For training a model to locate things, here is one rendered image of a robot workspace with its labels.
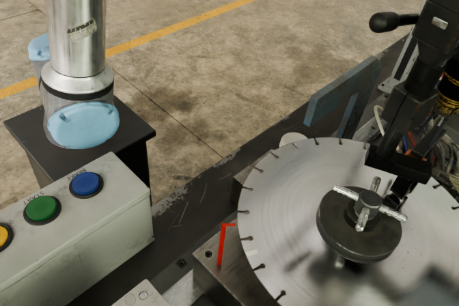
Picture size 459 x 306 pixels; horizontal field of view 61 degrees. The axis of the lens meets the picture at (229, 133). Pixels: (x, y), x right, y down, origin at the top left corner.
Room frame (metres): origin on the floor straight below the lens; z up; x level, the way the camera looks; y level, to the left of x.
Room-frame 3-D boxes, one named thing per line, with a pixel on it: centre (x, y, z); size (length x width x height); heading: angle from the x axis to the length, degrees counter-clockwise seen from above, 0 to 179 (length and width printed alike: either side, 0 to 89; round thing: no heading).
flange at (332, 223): (0.32, -0.19, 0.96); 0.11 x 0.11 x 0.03
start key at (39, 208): (0.31, 0.26, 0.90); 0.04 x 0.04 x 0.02
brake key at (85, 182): (0.37, 0.21, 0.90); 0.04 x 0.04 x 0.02
